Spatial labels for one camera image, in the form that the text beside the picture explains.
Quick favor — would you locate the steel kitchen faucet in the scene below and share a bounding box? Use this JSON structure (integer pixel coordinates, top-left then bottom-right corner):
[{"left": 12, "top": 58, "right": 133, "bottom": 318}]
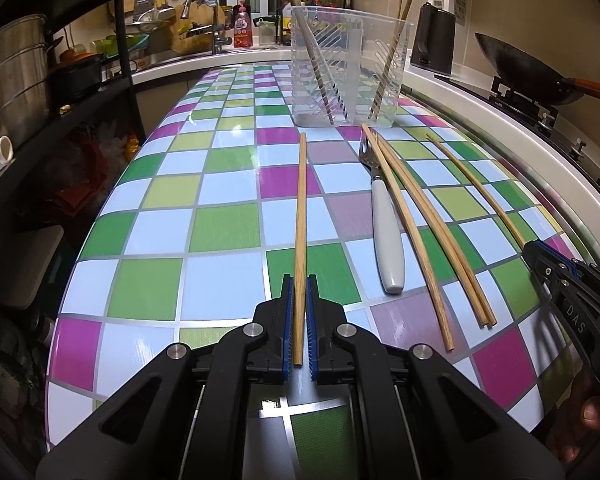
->
[{"left": 181, "top": 0, "right": 233, "bottom": 56}]

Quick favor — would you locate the black shelf rack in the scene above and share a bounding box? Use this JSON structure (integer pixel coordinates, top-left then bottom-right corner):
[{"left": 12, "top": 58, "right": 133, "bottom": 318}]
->
[{"left": 0, "top": 0, "right": 181, "bottom": 241}]

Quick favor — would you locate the steel colander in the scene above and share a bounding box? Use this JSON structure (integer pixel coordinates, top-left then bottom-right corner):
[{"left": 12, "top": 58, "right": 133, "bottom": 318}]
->
[{"left": 127, "top": 7, "right": 174, "bottom": 37}]

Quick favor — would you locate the steel stockpot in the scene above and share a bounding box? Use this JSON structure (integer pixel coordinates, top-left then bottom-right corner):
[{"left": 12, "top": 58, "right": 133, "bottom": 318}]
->
[{"left": 0, "top": 14, "right": 52, "bottom": 147}]

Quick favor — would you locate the pink soap pouch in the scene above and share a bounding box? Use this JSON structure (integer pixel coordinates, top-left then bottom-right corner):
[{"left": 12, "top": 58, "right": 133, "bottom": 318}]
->
[{"left": 232, "top": 0, "right": 254, "bottom": 50}]

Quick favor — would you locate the green plastic basin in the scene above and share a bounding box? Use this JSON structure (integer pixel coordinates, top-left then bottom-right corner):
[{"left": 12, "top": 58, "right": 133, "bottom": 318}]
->
[{"left": 114, "top": 32, "right": 151, "bottom": 55}]

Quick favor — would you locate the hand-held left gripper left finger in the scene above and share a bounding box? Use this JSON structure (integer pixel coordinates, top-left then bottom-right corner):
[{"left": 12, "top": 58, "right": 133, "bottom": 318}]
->
[{"left": 35, "top": 275, "right": 295, "bottom": 480}]

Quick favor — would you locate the clear plastic utensil holder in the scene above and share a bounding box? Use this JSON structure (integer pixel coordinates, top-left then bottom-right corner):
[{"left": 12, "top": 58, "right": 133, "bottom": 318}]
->
[{"left": 287, "top": 5, "right": 415, "bottom": 128}]

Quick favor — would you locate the person's right hand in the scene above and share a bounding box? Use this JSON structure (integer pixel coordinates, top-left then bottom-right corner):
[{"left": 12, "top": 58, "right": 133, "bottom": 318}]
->
[{"left": 550, "top": 392, "right": 600, "bottom": 466}]

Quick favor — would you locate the black electric kettle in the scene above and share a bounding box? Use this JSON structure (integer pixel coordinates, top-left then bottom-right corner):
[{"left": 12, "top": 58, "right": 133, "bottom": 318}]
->
[{"left": 411, "top": 2, "right": 457, "bottom": 76}]

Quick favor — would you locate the black cooking pot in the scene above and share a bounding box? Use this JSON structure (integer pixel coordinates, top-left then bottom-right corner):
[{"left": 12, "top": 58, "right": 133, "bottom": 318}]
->
[{"left": 47, "top": 52, "right": 106, "bottom": 100}]

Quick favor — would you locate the checkered plastic table cover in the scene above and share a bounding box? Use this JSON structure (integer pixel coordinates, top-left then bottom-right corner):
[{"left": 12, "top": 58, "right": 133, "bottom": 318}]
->
[{"left": 45, "top": 60, "right": 593, "bottom": 480}]

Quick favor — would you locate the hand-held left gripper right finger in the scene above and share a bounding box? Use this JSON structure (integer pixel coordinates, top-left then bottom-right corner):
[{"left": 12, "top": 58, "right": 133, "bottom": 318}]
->
[{"left": 306, "top": 275, "right": 565, "bottom": 480}]

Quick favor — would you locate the white handled metal fork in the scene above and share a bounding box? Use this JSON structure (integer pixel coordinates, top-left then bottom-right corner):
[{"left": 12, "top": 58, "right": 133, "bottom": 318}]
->
[{"left": 358, "top": 137, "right": 407, "bottom": 295}]

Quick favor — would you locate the small plastic container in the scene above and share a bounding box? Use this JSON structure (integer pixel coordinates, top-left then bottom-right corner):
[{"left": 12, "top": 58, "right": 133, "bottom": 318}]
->
[{"left": 257, "top": 17, "right": 279, "bottom": 47}]

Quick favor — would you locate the black wok with wooden handle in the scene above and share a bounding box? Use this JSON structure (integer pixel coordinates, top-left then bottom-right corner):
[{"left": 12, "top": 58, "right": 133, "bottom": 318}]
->
[{"left": 475, "top": 32, "right": 600, "bottom": 107}]

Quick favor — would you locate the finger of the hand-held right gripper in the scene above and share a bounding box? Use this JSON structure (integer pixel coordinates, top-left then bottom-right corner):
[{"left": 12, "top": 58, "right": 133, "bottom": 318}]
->
[
  {"left": 539, "top": 241, "right": 597, "bottom": 280},
  {"left": 522, "top": 240, "right": 557, "bottom": 283}
]

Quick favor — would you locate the wooden cutting board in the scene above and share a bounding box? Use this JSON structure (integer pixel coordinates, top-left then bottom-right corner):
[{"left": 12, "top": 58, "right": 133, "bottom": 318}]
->
[{"left": 170, "top": 2, "right": 228, "bottom": 55}]

